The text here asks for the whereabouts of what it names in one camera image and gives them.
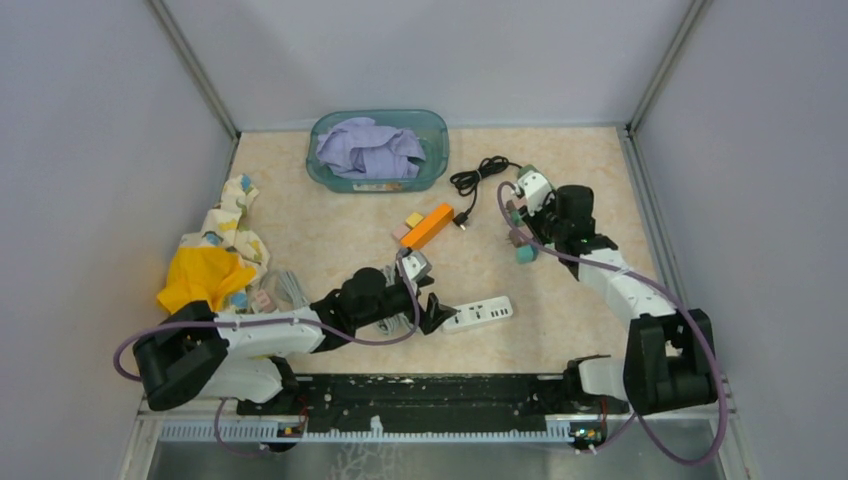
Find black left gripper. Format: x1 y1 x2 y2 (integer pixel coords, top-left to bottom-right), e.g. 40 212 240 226
354 274 456 333

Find teal usb plug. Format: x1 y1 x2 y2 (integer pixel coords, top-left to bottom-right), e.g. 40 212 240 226
515 244 539 264

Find white power strip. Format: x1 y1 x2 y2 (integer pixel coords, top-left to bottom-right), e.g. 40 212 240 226
441 296 514 334

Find orange power strip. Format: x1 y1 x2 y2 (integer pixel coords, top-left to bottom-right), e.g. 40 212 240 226
399 203 455 250

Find green power strip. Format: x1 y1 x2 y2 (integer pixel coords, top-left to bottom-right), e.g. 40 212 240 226
517 164 538 179

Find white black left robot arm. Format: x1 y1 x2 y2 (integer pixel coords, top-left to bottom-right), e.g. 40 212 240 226
131 265 457 414

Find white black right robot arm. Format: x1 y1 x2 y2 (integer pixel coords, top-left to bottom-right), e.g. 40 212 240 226
520 185 718 415

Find teal plastic basin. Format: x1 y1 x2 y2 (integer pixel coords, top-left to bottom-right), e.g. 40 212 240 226
305 109 450 193

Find purple cloth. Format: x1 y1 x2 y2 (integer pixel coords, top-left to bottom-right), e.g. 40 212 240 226
315 117 427 180

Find yellow patterned cloth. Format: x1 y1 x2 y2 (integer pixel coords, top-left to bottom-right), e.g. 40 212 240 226
156 174 271 314

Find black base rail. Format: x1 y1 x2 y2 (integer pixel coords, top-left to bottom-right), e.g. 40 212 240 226
236 374 630 442

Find black coiled cable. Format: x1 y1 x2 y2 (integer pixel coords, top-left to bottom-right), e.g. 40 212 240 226
449 155 525 232

